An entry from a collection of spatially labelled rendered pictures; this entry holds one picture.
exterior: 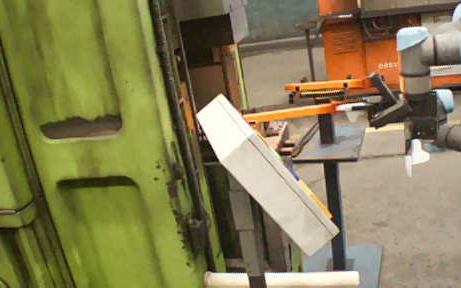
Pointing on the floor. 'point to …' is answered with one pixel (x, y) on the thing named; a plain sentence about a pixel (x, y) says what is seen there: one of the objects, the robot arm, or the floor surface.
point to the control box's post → (252, 255)
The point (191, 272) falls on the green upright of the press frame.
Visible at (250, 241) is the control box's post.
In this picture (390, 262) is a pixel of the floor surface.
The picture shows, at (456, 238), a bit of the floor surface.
